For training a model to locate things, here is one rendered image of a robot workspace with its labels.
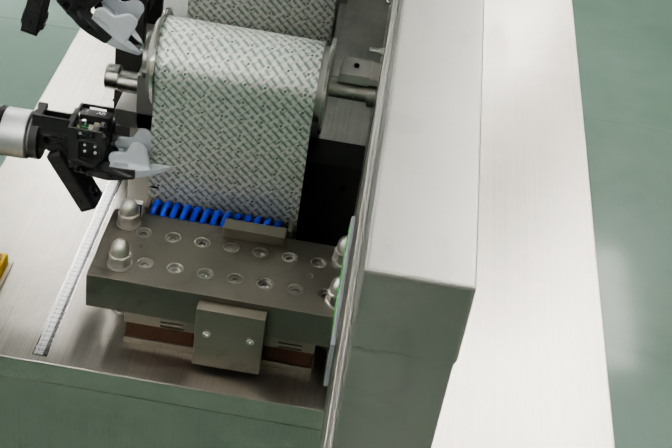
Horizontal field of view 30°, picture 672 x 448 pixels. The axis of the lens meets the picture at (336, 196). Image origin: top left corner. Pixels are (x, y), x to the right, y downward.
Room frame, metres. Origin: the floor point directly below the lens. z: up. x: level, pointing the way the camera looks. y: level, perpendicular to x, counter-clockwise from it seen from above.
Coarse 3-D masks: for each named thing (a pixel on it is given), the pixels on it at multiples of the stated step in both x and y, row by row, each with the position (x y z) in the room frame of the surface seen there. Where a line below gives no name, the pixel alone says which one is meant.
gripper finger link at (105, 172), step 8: (88, 168) 1.47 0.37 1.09; (96, 168) 1.47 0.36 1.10; (104, 168) 1.47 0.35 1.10; (112, 168) 1.47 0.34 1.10; (120, 168) 1.48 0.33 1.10; (96, 176) 1.47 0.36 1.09; (104, 176) 1.46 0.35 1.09; (112, 176) 1.47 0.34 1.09; (120, 176) 1.47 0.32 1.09; (128, 176) 1.47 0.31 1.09
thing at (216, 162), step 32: (160, 128) 1.51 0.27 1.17; (192, 128) 1.51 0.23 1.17; (224, 128) 1.51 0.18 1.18; (256, 128) 1.50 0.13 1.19; (288, 128) 1.50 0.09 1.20; (160, 160) 1.51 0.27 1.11; (192, 160) 1.51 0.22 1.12; (224, 160) 1.51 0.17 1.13; (256, 160) 1.50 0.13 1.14; (288, 160) 1.50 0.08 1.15; (160, 192) 1.51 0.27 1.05; (192, 192) 1.51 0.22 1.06; (224, 192) 1.51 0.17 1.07; (256, 192) 1.50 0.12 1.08; (288, 192) 1.50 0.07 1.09; (288, 224) 1.50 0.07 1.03
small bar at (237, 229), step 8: (224, 224) 1.45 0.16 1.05; (232, 224) 1.45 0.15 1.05; (240, 224) 1.46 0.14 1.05; (248, 224) 1.46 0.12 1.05; (256, 224) 1.46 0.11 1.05; (224, 232) 1.44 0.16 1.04; (232, 232) 1.44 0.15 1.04; (240, 232) 1.44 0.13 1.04; (248, 232) 1.44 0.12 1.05; (256, 232) 1.44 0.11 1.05; (264, 232) 1.45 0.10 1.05; (272, 232) 1.45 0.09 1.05; (280, 232) 1.45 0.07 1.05; (248, 240) 1.44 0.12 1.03; (256, 240) 1.44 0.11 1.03; (264, 240) 1.44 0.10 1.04; (272, 240) 1.44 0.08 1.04; (280, 240) 1.44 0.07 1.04
